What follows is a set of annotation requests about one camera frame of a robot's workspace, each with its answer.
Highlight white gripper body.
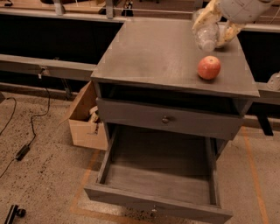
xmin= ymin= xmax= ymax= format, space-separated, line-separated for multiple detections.
xmin=220 ymin=0 xmax=273 ymax=24

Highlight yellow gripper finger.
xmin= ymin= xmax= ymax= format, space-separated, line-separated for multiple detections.
xmin=192 ymin=0 xmax=222 ymax=31
xmin=216 ymin=20 xmax=245 ymax=48

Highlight clear plastic water bottle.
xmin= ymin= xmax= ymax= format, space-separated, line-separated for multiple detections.
xmin=192 ymin=8 xmax=221 ymax=53

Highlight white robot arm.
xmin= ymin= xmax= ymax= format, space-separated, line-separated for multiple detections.
xmin=192 ymin=0 xmax=275 ymax=52

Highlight grey wooden drawer cabinet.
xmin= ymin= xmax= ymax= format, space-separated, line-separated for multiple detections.
xmin=92 ymin=19 xmax=259 ymax=153

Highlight closed grey upper drawer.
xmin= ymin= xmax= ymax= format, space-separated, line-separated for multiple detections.
xmin=96 ymin=98 xmax=243 ymax=140

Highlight open grey middle drawer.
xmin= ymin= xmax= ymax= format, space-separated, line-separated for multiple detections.
xmin=85 ymin=125 xmax=233 ymax=224

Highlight white ceramic bowl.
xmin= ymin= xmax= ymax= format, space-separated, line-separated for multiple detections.
xmin=217 ymin=23 xmax=238 ymax=48

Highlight red apple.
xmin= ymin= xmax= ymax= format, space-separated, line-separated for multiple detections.
xmin=198 ymin=56 xmax=221 ymax=80

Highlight items inside cardboard box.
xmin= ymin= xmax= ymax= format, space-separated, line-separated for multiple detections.
xmin=88 ymin=106 xmax=100 ymax=123

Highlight grey metal railing beam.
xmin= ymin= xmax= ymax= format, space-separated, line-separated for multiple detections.
xmin=0 ymin=54 xmax=95 ymax=81

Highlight cardboard box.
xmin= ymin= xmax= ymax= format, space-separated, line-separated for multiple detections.
xmin=60 ymin=81 xmax=108 ymax=151

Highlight black object floor corner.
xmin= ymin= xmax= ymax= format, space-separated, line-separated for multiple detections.
xmin=4 ymin=205 xmax=26 ymax=224

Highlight black power cable with adapter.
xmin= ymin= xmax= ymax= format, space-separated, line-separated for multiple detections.
xmin=0 ymin=86 xmax=52 ymax=179

